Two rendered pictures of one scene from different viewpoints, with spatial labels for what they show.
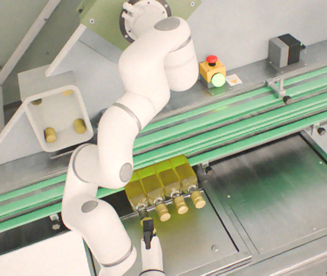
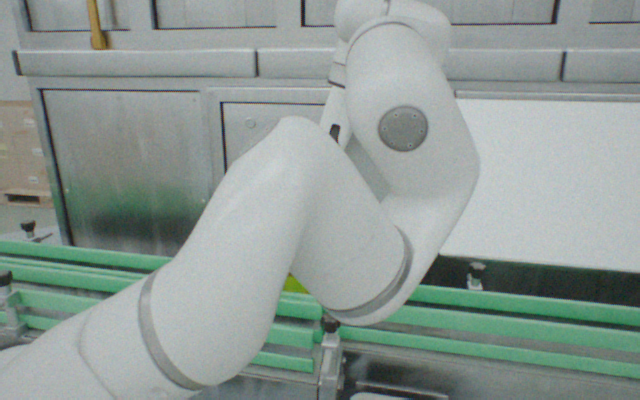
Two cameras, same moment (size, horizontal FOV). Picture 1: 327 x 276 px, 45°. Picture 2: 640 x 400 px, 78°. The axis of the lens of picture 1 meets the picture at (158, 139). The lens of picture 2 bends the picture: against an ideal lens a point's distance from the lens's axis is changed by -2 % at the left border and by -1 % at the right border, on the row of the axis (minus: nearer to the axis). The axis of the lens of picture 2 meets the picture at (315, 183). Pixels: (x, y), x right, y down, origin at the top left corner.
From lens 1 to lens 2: 0.61 m
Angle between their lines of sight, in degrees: 29
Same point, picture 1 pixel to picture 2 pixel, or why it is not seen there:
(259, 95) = (45, 314)
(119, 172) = (269, 132)
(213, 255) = (256, 112)
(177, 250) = not seen: hidden behind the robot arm
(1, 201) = (568, 354)
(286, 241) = (158, 94)
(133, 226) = not seen: hidden behind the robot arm
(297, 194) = (115, 158)
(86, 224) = (429, 78)
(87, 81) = not seen: outside the picture
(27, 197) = (515, 336)
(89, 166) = (356, 218)
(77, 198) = (427, 183)
